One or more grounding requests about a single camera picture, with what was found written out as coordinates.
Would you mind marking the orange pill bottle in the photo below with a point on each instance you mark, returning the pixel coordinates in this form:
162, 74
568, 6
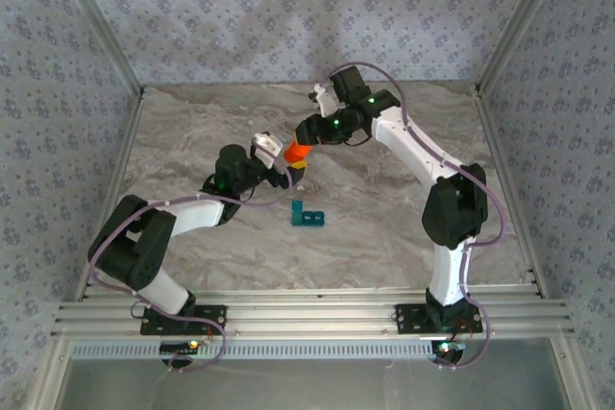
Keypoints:
295, 154

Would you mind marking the teal pill organizer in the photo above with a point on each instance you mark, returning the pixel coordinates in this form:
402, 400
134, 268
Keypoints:
314, 219

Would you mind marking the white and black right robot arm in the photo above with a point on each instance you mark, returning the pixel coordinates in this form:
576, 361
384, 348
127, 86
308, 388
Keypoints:
418, 151

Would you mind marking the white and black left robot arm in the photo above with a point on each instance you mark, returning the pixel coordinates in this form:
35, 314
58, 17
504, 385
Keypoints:
197, 215

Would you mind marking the small circuit board green light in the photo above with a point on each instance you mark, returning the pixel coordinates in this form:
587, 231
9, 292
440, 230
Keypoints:
449, 347
180, 346

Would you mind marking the grey metal sheet panel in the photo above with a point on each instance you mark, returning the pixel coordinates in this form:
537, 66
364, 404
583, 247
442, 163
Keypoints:
312, 386

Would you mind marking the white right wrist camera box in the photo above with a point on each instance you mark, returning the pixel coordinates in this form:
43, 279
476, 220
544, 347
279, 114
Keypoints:
327, 103

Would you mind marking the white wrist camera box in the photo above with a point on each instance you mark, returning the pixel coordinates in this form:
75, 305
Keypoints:
327, 103
266, 143

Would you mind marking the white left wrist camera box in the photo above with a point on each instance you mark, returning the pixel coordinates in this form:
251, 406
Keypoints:
266, 143

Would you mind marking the aluminium side rail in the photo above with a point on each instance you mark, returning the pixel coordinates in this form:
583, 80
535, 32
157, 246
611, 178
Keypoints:
115, 189
504, 179

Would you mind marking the aluminium frame rail beam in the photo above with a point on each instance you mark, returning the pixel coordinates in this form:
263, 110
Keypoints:
312, 314

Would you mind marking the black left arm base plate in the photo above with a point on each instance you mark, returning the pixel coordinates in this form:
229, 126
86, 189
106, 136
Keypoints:
154, 326

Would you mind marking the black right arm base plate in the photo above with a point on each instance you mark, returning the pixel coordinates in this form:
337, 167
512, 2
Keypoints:
408, 321

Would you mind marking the aluminium corner post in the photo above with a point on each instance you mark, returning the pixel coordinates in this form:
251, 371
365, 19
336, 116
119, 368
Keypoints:
523, 21
96, 21

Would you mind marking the aluminium frame leg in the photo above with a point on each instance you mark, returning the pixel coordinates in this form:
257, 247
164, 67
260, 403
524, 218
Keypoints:
572, 376
50, 376

